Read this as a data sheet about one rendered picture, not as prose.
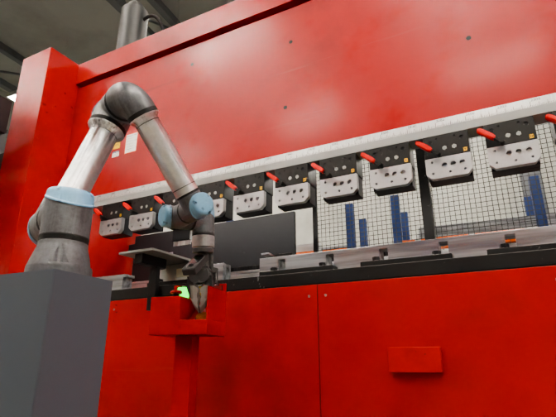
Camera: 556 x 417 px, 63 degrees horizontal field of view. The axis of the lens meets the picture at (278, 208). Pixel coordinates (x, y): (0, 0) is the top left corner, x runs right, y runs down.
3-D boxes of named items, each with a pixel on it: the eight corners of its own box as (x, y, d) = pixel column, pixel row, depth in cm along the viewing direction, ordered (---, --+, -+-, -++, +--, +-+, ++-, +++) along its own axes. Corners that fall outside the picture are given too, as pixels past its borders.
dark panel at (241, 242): (128, 305, 277) (135, 236, 291) (131, 306, 279) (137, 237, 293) (294, 294, 228) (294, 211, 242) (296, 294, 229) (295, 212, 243)
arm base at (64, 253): (55, 270, 101) (61, 227, 104) (8, 275, 107) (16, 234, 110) (104, 280, 114) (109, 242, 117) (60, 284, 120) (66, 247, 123)
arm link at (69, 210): (44, 229, 106) (53, 175, 110) (31, 240, 115) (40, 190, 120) (96, 237, 113) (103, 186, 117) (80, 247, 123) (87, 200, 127)
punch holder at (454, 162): (427, 180, 157) (422, 137, 162) (431, 188, 164) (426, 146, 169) (473, 172, 150) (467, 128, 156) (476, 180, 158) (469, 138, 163)
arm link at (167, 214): (171, 198, 142) (202, 203, 149) (156, 207, 151) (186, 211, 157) (171, 222, 140) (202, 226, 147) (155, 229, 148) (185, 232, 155)
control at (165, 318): (147, 335, 144) (152, 278, 150) (170, 337, 159) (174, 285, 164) (206, 333, 139) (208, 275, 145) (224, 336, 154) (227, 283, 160)
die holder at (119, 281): (51, 300, 232) (54, 281, 235) (61, 301, 237) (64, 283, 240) (123, 294, 210) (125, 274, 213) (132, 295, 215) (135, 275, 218)
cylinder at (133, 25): (107, 63, 276) (116, 2, 291) (136, 83, 296) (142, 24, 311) (146, 47, 262) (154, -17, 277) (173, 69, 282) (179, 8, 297)
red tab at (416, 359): (389, 371, 133) (387, 347, 135) (390, 371, 135) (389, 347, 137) (442, 372, 127) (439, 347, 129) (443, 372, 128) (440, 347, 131)
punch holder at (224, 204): (194, 219, 201) (196, 184, 206) (206, 224, 208) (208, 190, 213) (222, 214, 194) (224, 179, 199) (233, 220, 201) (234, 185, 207)
